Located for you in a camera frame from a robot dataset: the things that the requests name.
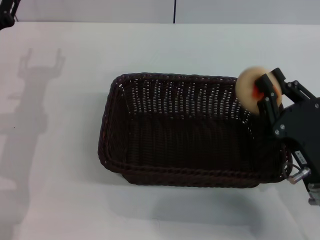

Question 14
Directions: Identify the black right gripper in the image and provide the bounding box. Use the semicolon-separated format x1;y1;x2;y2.
254;66;320;194

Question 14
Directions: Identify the beige bun with orange centre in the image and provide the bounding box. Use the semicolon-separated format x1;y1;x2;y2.
236;65;285;115

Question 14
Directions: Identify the dark brown woven basket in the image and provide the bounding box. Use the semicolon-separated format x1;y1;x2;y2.
97;72;293;189

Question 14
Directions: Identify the black cable with silver plug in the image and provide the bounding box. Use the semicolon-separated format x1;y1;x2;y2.
281;161;312;186

